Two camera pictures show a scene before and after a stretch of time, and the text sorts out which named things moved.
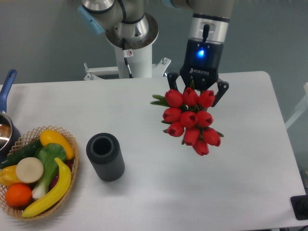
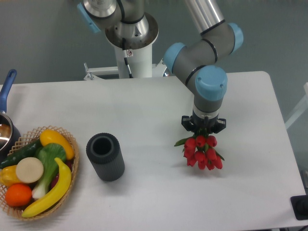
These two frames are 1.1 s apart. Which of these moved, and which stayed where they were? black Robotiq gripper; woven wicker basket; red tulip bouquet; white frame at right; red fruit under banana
Moved: red tulip bouquet; black Robotiq gripper
Stayed: woven wicker basket; white frame at right; red fruit under banana
